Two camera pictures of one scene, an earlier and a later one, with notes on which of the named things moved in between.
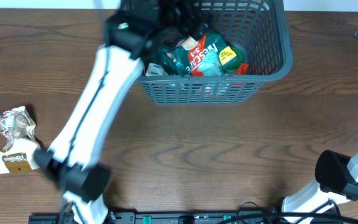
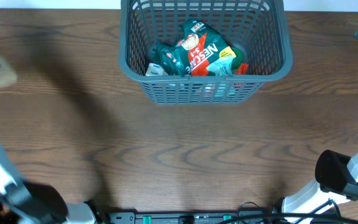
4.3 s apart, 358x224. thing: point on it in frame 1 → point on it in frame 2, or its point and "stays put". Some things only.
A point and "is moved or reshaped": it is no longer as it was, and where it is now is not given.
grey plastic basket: [261, 28] stays put
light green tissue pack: [211, 65] → [223, 65]
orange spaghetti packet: [242, 69] stays put
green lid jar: [230, 58] stays put
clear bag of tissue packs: [155, 70] stays put
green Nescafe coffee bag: [183, 55] is moved or reshaped
